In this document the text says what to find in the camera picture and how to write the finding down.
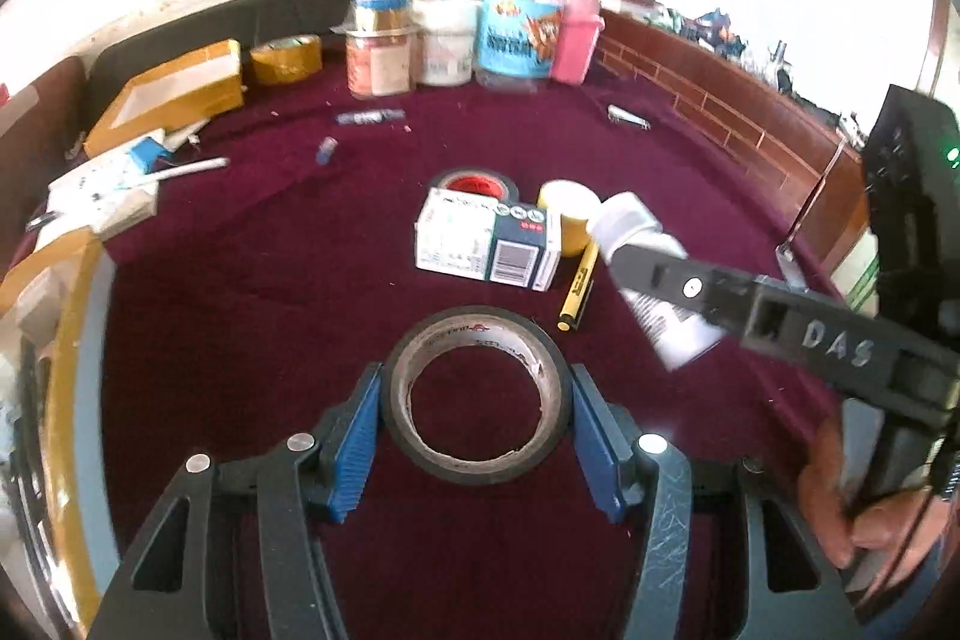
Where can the white plastic jar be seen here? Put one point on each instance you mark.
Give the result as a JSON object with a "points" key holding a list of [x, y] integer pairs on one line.
{"points": [[445, 48]]}

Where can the row of small toys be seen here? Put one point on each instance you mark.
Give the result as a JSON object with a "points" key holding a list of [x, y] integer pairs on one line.
{"points": [[697, 21]]}

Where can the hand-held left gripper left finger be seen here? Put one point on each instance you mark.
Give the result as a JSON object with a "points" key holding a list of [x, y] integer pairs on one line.
{"points": [[356, 437]]}

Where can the white pill bottle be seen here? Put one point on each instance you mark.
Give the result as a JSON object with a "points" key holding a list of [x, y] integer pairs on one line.
{"points": [[626, 220]]}

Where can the red-core black tape roll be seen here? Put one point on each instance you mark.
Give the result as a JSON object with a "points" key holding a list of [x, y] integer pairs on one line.
{"points": [[469, 184]]}

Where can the white pen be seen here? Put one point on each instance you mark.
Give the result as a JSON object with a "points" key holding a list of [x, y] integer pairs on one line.
{"points": [[187, 169]]}

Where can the brown sofa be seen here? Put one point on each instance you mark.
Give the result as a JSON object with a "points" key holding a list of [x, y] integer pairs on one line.
{"points": [[37, 115]]}

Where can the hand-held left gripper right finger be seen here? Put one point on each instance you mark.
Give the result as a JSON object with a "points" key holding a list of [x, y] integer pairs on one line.
{"points": [[600, 437]]}

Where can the maroon tablecloth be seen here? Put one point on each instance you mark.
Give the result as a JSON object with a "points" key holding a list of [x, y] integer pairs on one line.
{"points": [[300, 280]]}

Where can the blue label clear jar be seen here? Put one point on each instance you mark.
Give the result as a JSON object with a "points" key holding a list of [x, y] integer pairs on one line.
{"points": [[517, 48]]}

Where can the person's right hand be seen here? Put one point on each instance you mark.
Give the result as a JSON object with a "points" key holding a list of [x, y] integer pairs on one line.
{"points": [[825, 482]]}

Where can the wooden cabinet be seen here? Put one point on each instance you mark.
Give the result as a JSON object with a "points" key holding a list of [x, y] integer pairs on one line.
{"points": [[712, 115]]}

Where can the large yellow-edged cardboard tray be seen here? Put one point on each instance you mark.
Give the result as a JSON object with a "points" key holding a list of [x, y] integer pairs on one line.
{"points": [[79, 310]]}

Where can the black leather sofa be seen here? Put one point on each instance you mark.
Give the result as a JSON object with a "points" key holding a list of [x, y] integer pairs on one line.
{"points": [[225, 21]]}

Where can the orange plastic jar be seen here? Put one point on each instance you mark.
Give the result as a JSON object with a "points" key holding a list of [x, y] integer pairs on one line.
{"points": [[379, 66]]}

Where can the small blue vial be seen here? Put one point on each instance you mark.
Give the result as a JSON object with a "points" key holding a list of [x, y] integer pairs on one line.
{"points": [[327, 150]]}

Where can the white and blue medicine box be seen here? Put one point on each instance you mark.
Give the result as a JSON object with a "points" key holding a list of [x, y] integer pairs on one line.
{"points": [[457, 235]]}

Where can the open paper notebook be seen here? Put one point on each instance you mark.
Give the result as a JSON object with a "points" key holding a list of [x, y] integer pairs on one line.
{"points": [[97, 197]]}

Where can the small yellow-edged cardboard tray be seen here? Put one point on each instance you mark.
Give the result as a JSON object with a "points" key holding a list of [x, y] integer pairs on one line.
{"points": [[165, 93]]}

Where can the small yellow tape roll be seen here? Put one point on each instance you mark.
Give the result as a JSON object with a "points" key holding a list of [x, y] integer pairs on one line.
{"points": [[574, 227]]}

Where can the yellow and black cutter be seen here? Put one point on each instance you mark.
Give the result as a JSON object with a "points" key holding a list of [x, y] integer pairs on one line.
{"points": [[574, 299]]}

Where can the small blue box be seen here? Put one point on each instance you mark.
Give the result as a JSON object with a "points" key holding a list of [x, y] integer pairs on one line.
{"points": [[148, 154]]}

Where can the large black tape roll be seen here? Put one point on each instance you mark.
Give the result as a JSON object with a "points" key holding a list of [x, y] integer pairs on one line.
{"points": [[480, 325]]}

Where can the pink plastic container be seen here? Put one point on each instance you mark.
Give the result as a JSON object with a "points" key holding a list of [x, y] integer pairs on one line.
{"points": [[577, 40]]}

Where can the yellow packing tape roll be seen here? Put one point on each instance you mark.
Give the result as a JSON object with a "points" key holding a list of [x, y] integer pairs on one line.
{"points": [[285, 61]]}

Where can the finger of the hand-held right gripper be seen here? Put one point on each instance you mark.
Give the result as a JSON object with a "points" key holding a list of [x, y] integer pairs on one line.
{"points": [[675, 284]]}

